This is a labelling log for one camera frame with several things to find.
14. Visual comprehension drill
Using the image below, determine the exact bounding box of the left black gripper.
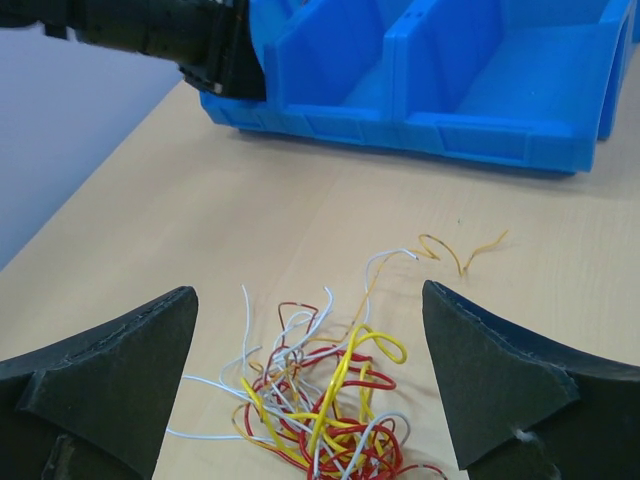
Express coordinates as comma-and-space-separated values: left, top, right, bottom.
179, 0, 266, 100

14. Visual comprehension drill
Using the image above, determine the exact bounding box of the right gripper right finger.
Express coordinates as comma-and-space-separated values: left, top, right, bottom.
422, 281, 639, 479

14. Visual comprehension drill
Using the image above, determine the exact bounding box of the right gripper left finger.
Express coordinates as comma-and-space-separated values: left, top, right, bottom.
1, 286, 199, 479

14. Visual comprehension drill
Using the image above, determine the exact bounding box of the wire bundle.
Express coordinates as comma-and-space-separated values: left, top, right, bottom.
166, 248, 449, 480

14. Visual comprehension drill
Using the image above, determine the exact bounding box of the blue three-compartment bin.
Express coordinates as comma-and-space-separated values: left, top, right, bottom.
200, 0, 639, 174

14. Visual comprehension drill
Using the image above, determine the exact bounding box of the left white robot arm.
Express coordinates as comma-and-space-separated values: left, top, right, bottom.
1, 0, 266, 101

